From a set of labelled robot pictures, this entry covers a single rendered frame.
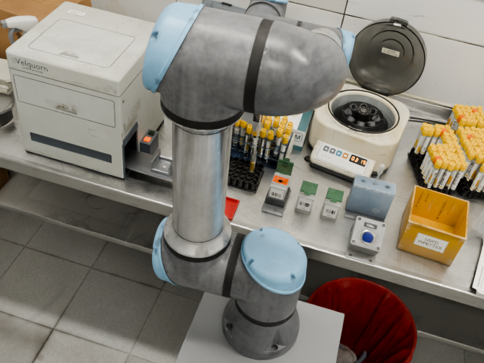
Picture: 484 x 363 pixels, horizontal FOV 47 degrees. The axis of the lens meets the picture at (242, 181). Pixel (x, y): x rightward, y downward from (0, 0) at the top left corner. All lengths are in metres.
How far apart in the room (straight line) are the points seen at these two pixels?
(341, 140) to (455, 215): 0.34
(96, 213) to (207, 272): 1.28
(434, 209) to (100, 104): 0.84
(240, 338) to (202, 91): 0.54
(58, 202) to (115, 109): 1.01
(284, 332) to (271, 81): 0.56
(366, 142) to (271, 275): 0.66
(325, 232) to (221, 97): 0.76
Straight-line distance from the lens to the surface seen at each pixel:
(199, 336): 1.12
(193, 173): 0.80
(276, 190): 1.36
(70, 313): 2.26
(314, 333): 1.15
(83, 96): 1.33
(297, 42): 0.67
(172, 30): 0.68
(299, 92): 0.67
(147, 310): 2.25
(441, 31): 1.74
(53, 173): 1.49
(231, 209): 1.38
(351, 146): 1.52
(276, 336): 1.08
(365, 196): 1.40
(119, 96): 1.29
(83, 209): 2.22
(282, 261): 0.95
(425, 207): 1.47
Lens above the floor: 1.88
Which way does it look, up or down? 43 degrees down
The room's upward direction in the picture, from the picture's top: 9 degrees clockwise
